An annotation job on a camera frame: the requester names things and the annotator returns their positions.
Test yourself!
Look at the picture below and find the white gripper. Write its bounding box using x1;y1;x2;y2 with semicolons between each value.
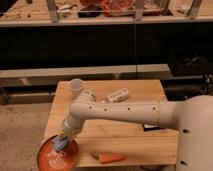
60;124;79;138

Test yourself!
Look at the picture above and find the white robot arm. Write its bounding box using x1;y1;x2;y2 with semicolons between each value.
62;90;213;171

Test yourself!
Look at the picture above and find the orange ceramic bowl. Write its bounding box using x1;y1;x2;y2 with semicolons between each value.
36;136;78;171

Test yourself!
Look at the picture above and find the clear plastic cup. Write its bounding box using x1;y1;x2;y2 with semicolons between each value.
69;78;84;99

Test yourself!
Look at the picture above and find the orange toy carrot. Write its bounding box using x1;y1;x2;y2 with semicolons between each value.
91;153;126;164

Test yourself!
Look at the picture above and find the wooden bamboo table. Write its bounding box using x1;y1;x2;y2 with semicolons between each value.
42;79;179;168

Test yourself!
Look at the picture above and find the black white card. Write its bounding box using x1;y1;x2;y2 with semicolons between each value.
142;125;165;131

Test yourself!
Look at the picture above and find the long wooden shelf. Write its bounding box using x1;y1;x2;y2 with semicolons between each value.
0;0;213;27

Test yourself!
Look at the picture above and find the red bag on shelf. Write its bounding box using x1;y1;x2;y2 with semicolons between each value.
101;0;135;17

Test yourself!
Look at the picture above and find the black hanging cable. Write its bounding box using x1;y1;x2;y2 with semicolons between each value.
132;15;139;80

